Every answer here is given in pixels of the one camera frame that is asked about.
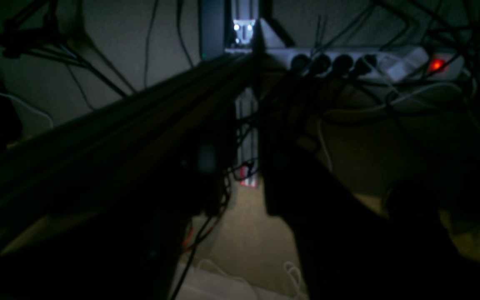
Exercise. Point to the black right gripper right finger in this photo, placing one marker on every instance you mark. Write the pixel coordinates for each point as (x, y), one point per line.
(362, 193)

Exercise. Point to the white power strip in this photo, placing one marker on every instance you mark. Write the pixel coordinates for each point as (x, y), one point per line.
(399, 65)

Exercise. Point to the aluminium table leg profile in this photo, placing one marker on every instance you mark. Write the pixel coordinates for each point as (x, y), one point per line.
(244, 17)

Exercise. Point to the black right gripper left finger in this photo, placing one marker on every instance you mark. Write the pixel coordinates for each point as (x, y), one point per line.
(98, 209)

